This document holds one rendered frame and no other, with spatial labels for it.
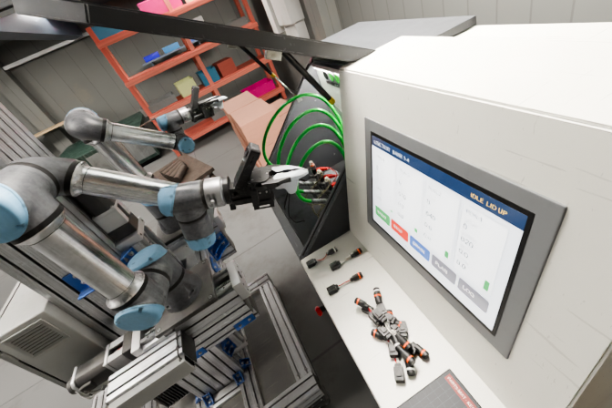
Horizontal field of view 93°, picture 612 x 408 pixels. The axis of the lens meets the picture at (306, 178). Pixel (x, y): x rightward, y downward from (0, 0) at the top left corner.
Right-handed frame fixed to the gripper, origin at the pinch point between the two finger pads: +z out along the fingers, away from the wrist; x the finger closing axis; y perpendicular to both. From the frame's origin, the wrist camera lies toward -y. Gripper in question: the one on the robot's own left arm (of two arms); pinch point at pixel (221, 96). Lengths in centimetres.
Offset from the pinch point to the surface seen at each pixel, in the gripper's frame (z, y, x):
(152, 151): -6, 130, -449
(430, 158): -11, 2, 127
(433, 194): -12, 9, 129
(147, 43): 104, -50, -611
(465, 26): 45, -12, 106
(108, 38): 11, -61, -387
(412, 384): -31, 50, 134
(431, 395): -30, 49, 138
